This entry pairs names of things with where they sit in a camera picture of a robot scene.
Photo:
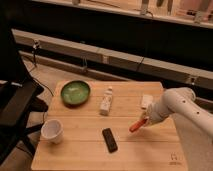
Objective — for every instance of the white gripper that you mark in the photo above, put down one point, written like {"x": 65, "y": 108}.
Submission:
{"x": 156, "y": 113}

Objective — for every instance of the red pepper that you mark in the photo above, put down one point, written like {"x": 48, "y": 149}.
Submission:
{"x": 137, "y": 125}

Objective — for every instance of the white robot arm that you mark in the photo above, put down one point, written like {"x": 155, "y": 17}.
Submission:
{"x": 180, "y": 101}

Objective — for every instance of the white sponge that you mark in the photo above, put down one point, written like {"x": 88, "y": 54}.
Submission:
{"x": 146, "y": 101}

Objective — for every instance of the white plastic bottle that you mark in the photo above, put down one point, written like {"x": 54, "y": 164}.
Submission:
{"x": 106, "y": 101}

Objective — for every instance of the black rectangular block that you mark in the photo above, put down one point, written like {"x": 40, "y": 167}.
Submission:
{"x": 109, "y": 140}

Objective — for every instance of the wooden table board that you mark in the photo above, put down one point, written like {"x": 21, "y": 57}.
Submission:
{"x": 96, "y": 134}

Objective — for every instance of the green bowl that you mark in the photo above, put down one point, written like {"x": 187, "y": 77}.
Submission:
{"x": 75, "y": 93}

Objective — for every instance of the white cup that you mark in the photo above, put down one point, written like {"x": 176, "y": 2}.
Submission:
{"x": 52, "y": 131}

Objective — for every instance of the black office chair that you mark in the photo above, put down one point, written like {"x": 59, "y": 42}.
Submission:
{"x": 18, "y": 95}

